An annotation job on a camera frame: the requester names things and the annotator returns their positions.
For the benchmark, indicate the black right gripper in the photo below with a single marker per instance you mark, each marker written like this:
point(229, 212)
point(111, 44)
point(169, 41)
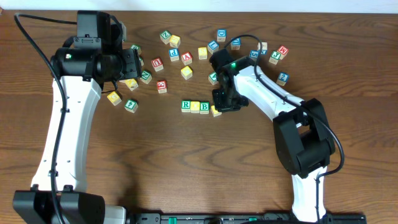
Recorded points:
point(221, 106)

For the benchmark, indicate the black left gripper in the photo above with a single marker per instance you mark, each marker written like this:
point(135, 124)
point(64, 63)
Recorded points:
point(131, 63)

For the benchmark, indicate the green B letter block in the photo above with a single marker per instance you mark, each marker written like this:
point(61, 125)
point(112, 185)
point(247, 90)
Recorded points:
point(204, 107)

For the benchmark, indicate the yellow O letter block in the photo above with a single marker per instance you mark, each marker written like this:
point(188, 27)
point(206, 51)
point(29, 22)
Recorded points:
point(194, 106)

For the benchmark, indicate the green R letter block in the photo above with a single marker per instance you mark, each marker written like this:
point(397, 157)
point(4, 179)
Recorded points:
point(185, 106)

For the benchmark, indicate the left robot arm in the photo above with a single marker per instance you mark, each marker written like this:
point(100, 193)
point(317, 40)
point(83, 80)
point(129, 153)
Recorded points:
point(58, 189)

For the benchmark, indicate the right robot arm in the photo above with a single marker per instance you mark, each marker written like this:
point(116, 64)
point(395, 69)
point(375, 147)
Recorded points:
point(302, 140)

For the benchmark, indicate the green 7 number block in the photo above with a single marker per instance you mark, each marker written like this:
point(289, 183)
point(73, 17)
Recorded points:
point(141, 61)

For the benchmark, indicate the yellow X letter block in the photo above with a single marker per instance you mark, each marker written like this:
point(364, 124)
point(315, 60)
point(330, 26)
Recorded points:
point(131, 84)

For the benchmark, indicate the green N letter block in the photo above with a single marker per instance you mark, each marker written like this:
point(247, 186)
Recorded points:
point(146, 77)

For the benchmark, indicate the green P letter block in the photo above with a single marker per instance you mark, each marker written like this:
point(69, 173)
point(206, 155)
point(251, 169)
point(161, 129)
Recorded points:
point(137, 47)

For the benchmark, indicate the green V block centre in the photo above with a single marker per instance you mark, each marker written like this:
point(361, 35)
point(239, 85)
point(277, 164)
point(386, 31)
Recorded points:
point(213, 78)

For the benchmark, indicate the red U block left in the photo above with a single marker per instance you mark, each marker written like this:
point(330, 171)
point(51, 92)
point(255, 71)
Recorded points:
point(157, 64)

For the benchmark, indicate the yellow G letter block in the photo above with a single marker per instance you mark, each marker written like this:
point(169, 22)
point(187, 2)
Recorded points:
point(114, 98)

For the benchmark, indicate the green 4 number block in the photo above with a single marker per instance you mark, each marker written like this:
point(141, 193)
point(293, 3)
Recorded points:
point(131, 106)

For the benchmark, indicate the blue P letter block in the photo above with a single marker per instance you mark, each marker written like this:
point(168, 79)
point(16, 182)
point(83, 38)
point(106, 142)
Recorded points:
point(174, 55)

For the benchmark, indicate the green Z letter block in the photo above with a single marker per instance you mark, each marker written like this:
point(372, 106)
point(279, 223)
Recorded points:
point(165, 36)

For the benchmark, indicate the yellow C letter block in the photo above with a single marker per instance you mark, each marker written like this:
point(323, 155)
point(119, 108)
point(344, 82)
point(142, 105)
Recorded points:
point(186, 72)

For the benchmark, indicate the yellow block beside Z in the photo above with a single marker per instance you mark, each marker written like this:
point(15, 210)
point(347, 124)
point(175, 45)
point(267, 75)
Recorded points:
point(175, 41)

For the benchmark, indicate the yellow S letter block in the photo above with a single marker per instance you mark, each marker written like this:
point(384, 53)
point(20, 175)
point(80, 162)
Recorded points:
point(202, 53)

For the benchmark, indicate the blue 5 number block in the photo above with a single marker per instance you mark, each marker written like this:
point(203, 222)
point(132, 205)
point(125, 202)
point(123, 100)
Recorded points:
point(254, 54)

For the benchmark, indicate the blue D block right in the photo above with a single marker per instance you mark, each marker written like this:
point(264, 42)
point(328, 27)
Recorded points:
point(235, 44)

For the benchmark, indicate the blue d block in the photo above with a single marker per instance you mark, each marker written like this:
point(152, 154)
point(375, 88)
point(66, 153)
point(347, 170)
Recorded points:
point(221, 35)
point(235, 44)

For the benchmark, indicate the blue L block upper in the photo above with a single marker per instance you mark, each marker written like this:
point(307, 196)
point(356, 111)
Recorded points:
point(213, 46)

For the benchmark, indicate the red A letter block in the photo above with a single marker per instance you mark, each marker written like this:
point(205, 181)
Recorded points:
point(186, 58)

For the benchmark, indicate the blue 2 number block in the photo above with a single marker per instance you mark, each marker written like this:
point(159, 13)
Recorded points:
point(282, 79)

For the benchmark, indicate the blue X letter block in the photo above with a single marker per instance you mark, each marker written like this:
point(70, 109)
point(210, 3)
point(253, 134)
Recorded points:
point(262, 47)

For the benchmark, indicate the blue D block top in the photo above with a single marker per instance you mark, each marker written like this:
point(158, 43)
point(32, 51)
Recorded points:
point(221, 35)

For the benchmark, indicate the green J letter block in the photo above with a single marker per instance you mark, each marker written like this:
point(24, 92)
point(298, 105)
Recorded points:
point(275, 57)

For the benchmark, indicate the red M letter block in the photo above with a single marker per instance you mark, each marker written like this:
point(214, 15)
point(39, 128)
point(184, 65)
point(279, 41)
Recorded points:
point(283, 51)

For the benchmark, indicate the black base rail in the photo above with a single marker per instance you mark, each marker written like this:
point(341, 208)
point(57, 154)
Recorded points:
point(267, 218)

